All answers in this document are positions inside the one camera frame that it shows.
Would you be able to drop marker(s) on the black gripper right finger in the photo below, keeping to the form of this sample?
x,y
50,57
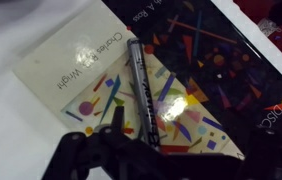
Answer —
x,y
263,156

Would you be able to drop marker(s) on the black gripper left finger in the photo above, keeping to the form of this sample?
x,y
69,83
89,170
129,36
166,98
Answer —
x,y
76,154

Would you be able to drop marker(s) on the grey pen with blue cap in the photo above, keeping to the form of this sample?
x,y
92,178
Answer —
x,y
143,93

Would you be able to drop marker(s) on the white tablecloth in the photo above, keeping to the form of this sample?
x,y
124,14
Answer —
x,y
29,131

